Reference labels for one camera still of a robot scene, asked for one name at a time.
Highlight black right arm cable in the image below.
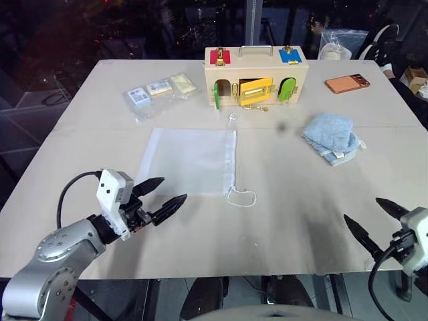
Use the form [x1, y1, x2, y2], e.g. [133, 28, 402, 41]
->
[368, 235, 417, 321]

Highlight yellow box door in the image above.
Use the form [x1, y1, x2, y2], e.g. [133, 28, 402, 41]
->
[239, 78, 274, 106]

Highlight open cardboard box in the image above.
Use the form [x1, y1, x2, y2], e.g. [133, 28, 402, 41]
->
[400, 66, 428, 100]

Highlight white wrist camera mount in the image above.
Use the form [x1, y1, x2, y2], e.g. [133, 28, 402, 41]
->
[400, 206, 428, 277]
[96, 169, 135, 241]

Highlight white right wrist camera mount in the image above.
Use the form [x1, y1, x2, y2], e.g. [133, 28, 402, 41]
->
[400, 206, 428, 277]

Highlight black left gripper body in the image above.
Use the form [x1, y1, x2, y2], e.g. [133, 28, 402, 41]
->
[118, 194, 156, 233]

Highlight wide green box door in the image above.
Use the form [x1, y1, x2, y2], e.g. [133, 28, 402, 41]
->
[279, 78, 295, 102]

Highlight white mesh drawstring bag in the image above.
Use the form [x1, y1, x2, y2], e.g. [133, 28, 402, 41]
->
[135, 112, 258, 208]

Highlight blue cloth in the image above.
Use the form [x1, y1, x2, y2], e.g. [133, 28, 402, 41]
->
[302, 112, 366, 167]

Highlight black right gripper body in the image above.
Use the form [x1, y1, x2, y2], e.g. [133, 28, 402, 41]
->
[379, 230, 416, 262]

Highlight clear bag with white contents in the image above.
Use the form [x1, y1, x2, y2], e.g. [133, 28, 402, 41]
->
[318, 31, 369, 62]

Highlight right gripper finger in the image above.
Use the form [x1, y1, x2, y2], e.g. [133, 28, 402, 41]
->
[343, 214, 384, 259]
[375, 197, 410, 222]

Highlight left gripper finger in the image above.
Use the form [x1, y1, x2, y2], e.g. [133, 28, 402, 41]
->
[150, 193, 188, 228]
[133, 177, 166, 197]

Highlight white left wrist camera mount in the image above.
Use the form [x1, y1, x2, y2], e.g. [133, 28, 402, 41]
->
[96, 169, 135, 241]

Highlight white and black chair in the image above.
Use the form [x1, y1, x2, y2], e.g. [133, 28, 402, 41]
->
[356, 22, 402, 66]

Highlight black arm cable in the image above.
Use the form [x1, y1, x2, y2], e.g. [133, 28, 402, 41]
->
[368, 235, 417, 321]
[56, 170, 103, 230]

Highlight dark rounded shape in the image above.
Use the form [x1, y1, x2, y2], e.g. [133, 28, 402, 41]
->
[263, 275, 315, 309]
[180, 276, 230, 320]

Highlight blue labelled packet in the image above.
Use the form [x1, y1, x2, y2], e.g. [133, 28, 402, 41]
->
[125, 86, 153, 110]

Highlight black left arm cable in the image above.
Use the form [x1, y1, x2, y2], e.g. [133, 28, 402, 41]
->
[56, 170, 103, 230]

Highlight orange smartphone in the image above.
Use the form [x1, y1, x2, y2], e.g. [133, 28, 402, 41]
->
[325, 74, 371, 94]

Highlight black table leg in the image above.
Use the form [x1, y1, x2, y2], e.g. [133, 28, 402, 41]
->
[329, 273, 354, 318]

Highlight wooden lock box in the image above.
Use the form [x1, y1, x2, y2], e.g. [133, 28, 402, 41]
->
[203, 45, 308, 111]

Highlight metal box handle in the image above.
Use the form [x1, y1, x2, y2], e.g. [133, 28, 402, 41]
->
[238, 45, 274, 58]

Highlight beige labelled packet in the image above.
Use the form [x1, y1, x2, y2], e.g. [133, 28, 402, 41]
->
[146, 80, 174, 97]

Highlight grey vertical post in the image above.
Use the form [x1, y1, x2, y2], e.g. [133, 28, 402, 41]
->
[245, 0, 262, 47]

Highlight pale yellow packet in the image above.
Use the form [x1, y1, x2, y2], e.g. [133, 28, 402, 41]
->
[170, 74, 197, 96]

